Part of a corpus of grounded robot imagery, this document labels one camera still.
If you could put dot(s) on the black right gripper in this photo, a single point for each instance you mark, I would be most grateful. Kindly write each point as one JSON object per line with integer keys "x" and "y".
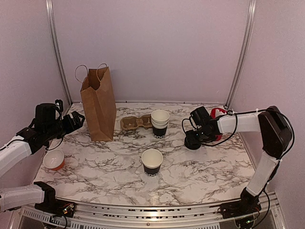
{"x": 206, "y": 140}

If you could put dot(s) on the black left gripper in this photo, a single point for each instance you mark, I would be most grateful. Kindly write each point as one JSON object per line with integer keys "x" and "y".
{"x": 77, "y": 123}

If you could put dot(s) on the single black paper cup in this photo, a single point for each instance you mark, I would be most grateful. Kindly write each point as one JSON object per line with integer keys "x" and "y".
{"x": 151, "y": 160}

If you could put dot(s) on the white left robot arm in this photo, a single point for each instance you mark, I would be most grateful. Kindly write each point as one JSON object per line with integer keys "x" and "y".
{"x": 41, "y": 194}

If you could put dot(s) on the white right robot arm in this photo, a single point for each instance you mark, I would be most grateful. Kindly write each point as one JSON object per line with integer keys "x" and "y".
{"x": 277, "y": 137}

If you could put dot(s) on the stack of black cup lids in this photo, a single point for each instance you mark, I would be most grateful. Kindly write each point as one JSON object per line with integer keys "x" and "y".
{"x": 191, "y": 142}

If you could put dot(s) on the brown paper bag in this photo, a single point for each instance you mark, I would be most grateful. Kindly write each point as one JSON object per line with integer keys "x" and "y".
{"x": 98, "y": 102}

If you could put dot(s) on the orange paper bowl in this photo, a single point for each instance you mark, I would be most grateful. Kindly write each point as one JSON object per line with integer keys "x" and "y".
{"x": 54, "y": 160}

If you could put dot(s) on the stack of black paper cups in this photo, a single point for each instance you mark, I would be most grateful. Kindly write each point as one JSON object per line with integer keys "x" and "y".
{"x": 160, "y": 120}

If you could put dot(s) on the cardboard cup carrier tray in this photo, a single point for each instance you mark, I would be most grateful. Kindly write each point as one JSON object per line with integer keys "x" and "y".
{"x": 133, "y": 122}

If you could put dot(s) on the aluminium front rail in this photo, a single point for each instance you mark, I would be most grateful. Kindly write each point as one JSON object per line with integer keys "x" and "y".
{"x": 219, "y": 215}

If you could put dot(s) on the aluminium left corner post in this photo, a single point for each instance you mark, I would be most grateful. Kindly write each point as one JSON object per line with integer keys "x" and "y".
{"x": 55, "y": 43}

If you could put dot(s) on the aluminium corner post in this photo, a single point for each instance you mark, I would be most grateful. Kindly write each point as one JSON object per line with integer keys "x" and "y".
{"x": 55, "y": 43}
{"x": 245, "y": 45}

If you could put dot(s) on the aluminium right corner post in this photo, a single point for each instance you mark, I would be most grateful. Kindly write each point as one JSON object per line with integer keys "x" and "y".
{"x": 245, "y": 45}

